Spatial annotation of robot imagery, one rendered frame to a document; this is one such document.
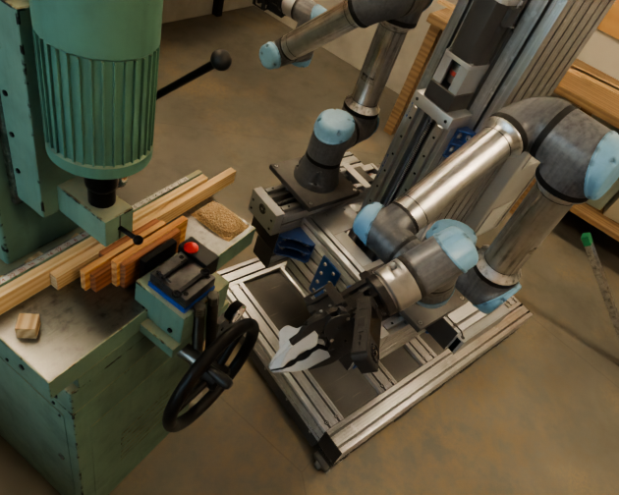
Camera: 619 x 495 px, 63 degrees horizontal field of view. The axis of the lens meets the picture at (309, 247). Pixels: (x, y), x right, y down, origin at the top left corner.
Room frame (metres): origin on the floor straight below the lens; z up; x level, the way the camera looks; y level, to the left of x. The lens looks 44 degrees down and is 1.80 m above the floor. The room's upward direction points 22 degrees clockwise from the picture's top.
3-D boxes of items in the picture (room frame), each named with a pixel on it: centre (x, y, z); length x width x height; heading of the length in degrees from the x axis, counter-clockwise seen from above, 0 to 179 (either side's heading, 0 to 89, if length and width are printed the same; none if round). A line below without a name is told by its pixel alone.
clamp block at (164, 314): (0.64, 0.22, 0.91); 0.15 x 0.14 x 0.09; 161
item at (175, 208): (0.81, 0.36, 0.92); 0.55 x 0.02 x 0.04; 161
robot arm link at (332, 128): (1.36, 0.06, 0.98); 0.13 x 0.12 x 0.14; 158
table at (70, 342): (0.67, 0.30, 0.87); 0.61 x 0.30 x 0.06; 161
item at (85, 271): (0.68, 0.37, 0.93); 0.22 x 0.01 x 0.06; 161
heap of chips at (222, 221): (0.91, 0.24, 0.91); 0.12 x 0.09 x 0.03; 71
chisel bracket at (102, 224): (0.67, 0.43, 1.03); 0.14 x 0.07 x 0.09; 71
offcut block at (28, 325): (0.45, 0.43, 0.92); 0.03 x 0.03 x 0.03; 23
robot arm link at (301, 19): (1.57, 0.26, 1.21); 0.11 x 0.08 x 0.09; 68
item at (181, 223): (0.71, 0.32, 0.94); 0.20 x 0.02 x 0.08; 161
